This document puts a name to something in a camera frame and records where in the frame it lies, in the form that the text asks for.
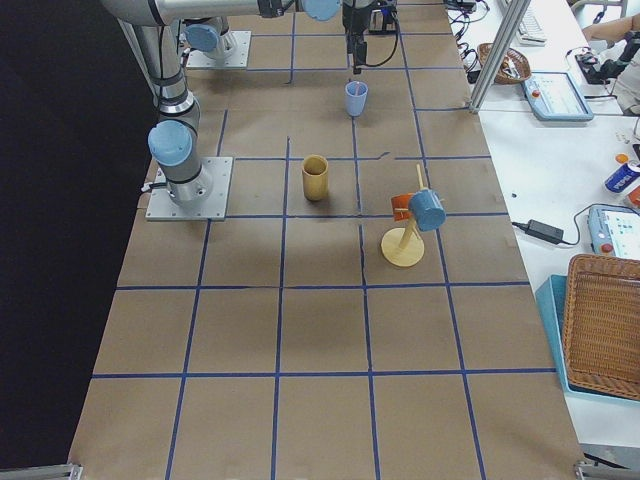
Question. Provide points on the light blue plastic cup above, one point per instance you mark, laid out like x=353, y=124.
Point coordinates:
x=355, y=105

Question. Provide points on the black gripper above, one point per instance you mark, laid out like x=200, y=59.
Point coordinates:
x=353, y=20

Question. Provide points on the dark wicker basket with tools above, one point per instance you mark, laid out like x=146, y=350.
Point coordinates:
x=514, y=67

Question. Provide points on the aluminium frame post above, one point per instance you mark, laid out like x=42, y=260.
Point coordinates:
x=500, y=45

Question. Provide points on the blue teach pendant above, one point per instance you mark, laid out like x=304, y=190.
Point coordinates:
x=555, y=97

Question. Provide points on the orange cup on stand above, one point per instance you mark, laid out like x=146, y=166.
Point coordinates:
x=400, y=207

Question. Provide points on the blue drink can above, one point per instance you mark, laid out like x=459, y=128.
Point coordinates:
x=622, y=177

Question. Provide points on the light blue tray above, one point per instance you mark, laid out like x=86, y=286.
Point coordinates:
x=550, y=300

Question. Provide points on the person's hand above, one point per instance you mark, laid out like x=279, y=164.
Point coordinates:
x=612, y=31

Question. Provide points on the blue cup on stand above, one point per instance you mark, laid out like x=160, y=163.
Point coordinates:
x=427, y=210

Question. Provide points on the black power adapter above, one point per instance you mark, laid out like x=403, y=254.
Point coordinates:
x=545, y=232

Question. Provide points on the large wicker tray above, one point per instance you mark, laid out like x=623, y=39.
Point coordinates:
x=600, y=337

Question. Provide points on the wooden mug tree stand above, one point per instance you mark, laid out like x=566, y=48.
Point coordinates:
x=404, y=247

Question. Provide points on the bamboo wooden cup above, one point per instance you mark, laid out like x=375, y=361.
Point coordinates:
x=315, y=177

